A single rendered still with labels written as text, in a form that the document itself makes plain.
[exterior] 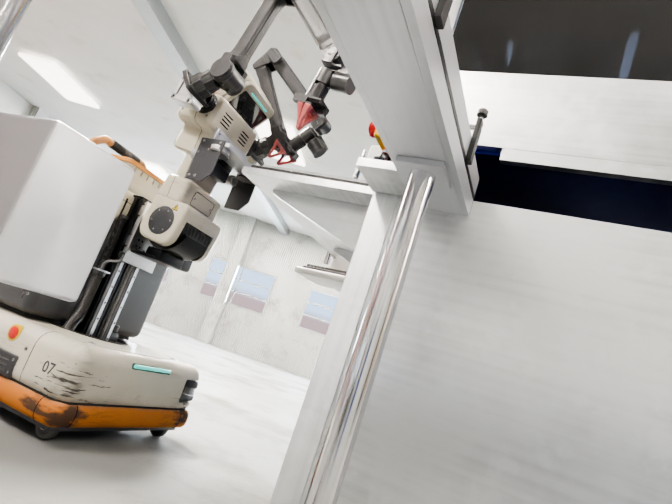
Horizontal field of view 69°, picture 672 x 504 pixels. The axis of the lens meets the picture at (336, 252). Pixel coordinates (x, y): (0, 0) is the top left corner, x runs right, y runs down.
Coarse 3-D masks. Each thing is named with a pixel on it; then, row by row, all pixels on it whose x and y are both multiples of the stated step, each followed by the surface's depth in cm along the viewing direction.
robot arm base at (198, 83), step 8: (184, 72) 164; (200, 72) 166; (208, 72) 163; (184, 80) 162; (192, 80) 164; (200, 80) 163; (208, 80) 164; (192, 88) 162; (200, 88) 164; (208, 88) 165; (216, 88) 166; (200, 96) 166; (208, 96) 167
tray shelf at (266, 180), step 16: (256, 176) 133; (272, 176) 130; (288, 176) 128; (304, 176) 126; (304, 192) 133; (320, 192) 129; (336, 192) 125; (352, 192) 121; (368, 192) 118; (288, 208) 153; (304, 224) 165; (320, 240) 180; (336, 240) 172
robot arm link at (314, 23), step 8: (296, 0) 164; (304, 0) 162; (296, 8) 164; (304, 8) 161; (312, 8) 160; (304, 16) 160; (312, 16) 158; (320, 16) 158; (312, 24) 157; (320, 24) 156; (312, 32) 156; (320, 32) 154; (320, 40) 152; (328, 40) 150; (320, 48) 151; (328, 48) 149; (336, 56) 147
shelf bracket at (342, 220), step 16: (272, 192) 139; (288, 192) 137; (304, 208) 133; (320, 208) 132; (336, 208) 130; (352, 208) 128; (320, 224) 130; (336, 224) 128; (352, 224) 127; (352, 240) 125
